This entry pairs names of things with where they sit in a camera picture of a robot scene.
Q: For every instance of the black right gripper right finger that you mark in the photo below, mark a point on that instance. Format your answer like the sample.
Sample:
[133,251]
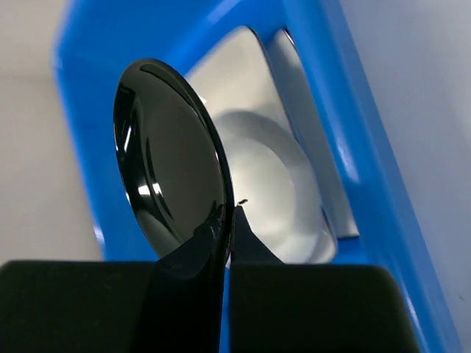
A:
[278,307]

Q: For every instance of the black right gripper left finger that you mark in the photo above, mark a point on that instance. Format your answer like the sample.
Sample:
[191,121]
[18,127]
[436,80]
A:
[65,306]

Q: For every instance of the white round fluted bowl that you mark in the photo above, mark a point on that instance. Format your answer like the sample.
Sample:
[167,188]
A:
[272,176]

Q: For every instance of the black round plate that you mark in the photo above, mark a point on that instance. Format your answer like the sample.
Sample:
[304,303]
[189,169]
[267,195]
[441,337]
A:
[176,178]

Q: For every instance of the white square black-rimmed plate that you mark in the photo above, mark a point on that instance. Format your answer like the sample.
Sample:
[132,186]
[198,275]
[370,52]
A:
[292,85]

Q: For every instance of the cream rectangular plate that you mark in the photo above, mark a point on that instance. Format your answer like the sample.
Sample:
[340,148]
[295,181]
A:
[235,75]

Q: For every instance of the blue plastic bin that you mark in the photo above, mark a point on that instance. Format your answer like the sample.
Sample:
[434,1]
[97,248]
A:
[99,39]

